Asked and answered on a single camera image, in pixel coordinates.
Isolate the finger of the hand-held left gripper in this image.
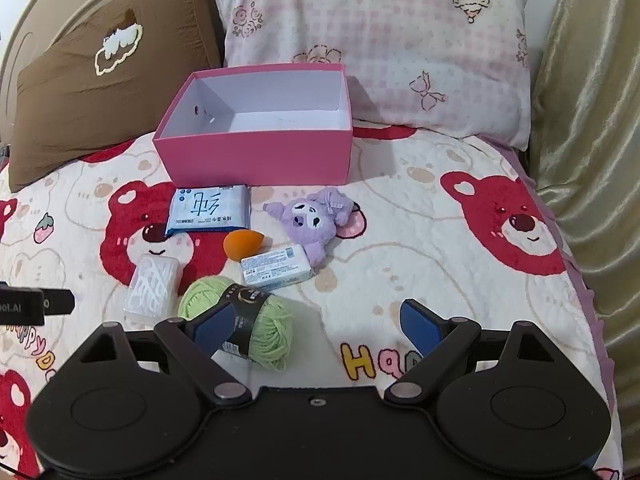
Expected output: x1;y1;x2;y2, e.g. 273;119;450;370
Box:
42;288;76;317

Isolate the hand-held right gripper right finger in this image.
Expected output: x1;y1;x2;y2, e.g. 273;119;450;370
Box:
383;298;557;404

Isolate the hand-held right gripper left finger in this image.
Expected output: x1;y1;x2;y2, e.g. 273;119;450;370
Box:
77;304;253;409

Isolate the green yarn ball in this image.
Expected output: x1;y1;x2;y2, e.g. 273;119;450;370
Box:
178;276;294;372

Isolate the white patterned tissue packet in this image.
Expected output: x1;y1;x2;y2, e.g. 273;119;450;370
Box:
123;254;182;322

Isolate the orange makeup sponge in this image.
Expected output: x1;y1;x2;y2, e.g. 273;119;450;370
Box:
223;230;267;261

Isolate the small white blue box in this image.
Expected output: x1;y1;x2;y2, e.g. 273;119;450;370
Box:
240;243;316;289

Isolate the blue wet wipes pack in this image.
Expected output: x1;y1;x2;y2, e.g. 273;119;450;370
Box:
165;185;252;237

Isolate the purple plush toy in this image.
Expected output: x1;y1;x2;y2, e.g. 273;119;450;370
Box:
263;186;368;267

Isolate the pink cardboard box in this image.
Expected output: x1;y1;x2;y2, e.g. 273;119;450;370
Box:
152;63;354;187

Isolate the red bear printed blanket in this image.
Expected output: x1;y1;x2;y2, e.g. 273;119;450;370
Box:
0;125;621;480

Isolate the lilac frilled bed sheet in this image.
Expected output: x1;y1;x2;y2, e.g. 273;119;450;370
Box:
495;140;621;411

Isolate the brown pillow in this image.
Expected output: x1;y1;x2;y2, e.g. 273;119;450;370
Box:
9;0;223;193

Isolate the gold satin curtain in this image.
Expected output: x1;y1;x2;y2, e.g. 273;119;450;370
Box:
527;0;640;466

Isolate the pink checked pillow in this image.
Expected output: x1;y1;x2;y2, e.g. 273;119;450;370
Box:
202;0;532;153

